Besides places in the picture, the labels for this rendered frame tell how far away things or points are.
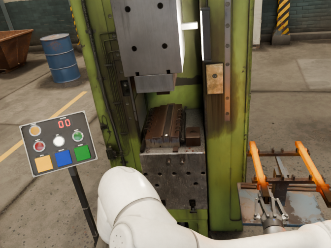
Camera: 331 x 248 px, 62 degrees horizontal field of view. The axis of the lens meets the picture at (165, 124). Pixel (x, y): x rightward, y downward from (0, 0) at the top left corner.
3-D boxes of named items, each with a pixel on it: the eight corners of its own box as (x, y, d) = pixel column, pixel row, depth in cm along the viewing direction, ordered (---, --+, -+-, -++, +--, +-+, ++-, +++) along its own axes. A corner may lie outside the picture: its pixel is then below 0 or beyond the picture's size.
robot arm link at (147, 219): (210, 245, 58) (179, 204, 69) (143, 235, 48) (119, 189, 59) (178, 292, 60) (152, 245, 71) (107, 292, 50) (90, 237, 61)
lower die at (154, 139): (180, 147, 160) (178, 135, 156) (146, 148, 163) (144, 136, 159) (182, 113, 196) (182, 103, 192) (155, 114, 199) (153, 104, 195)
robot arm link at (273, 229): (290, 255, 98) (285, 240, 103) (293, 237, 93) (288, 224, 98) (263, 253, 99) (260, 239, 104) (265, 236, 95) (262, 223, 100)
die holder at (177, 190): (208, 209, 175) (205, 152, 153) (149, 209, 180) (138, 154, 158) (205, 156, 223) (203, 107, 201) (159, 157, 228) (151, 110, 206)
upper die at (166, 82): (174, 91, 143) (172, 73, 138) (136, 93, 145) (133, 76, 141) (178, 65, 179) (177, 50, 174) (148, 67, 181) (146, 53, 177)
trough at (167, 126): (170, 137, 157) (170, 135, 157) (161, 137, 158) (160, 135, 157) (175, 105, 193) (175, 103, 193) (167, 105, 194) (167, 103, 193)
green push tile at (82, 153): (91, 158, 149) (87, 144, 149) (77, 162, 147) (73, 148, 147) (91, 157, 151) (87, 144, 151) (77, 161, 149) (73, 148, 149)
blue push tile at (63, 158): (72, 163, 147) (68, 149, 147) (57, 167, 145) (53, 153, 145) (72, 163, 149) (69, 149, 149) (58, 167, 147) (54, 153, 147)
